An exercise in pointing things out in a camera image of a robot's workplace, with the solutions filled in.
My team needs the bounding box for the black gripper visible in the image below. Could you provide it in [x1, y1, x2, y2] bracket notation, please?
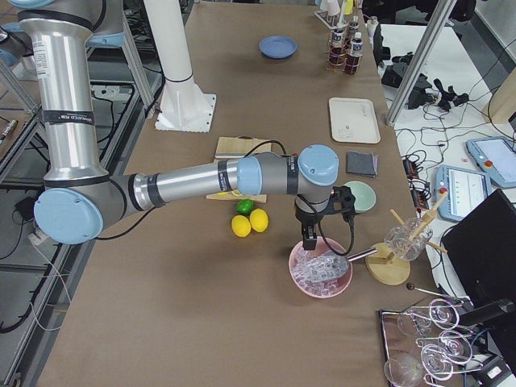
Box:
[294, 185, 356, 251]

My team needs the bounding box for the blue plate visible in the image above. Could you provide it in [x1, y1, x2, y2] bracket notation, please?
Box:
[259, 35, 298, 60]

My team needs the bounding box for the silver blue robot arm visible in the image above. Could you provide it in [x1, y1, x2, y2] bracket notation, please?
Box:
[16, 1, 355, 250]

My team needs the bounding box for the metal ice scoop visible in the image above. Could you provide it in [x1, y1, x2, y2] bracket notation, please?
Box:
[318, 248, 377, 281]

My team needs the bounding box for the yellow lemon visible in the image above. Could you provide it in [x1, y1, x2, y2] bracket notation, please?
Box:
[249, 209, 269, 232]
[231, 214, 252, 238]

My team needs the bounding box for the pink bowl with ice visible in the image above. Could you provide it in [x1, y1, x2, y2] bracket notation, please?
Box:
[289, 237, 353, 298]

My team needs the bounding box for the mint green bowl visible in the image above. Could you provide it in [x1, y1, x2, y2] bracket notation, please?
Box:
[344, 181, 377, 214]

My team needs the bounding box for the green lime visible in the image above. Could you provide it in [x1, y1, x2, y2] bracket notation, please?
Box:
[236, 198, 254, 215]

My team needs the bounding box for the wooden cup stand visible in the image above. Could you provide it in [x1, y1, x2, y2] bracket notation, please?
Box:
[365, 194, 447, 285]

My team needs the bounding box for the grey folded cloth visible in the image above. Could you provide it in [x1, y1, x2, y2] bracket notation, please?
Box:
[346, 151, 378, 177]

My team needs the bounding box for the clear glass mug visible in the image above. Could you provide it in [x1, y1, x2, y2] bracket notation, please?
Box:
[384, 218, 433, 261]

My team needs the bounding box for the wooden cutting board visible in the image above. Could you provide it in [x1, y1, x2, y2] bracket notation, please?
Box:
[206, 136, 268, 203]

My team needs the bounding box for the cream rabbit tray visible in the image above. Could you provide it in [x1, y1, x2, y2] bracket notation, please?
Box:
[329, 98, 381, 144]

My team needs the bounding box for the wine glass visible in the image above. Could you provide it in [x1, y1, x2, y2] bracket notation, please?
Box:
[383, 342, 455, 387]
[397, 298, 459, 338]
[416, 330, 472, 365]

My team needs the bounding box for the blue teach pendant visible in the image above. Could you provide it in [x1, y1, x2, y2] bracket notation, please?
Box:
[466, 137, 516, 189]
[434, 164, 492, 222]

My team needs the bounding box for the dark drink bottle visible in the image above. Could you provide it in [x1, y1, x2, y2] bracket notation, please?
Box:
[344, 32, 363, 75]
[347, 15, 359, 40]
[328, 23, 347, 69]

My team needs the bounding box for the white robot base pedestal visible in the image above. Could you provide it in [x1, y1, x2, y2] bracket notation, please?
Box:
[144, 0, 216, 133]

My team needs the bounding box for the copper wire bottle rack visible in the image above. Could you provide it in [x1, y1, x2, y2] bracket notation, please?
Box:
[327, 24, 364, 75]

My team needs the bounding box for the aluminium frame post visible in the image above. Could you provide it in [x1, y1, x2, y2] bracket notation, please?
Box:
[385, 0, 456, 126]

